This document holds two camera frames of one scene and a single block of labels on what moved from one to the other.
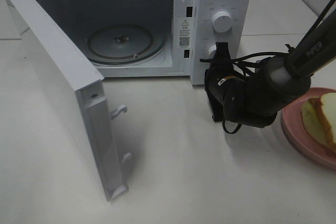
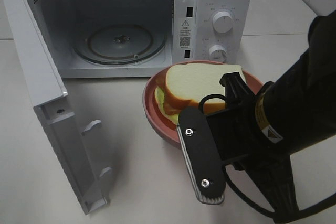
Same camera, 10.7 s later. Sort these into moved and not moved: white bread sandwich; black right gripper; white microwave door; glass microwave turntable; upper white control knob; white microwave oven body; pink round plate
Moved: black right gripper; white microwave door; white bread sandwich; pink round plate
Not moved: glass microwave turntable; upper white control knob; white microwave oven body
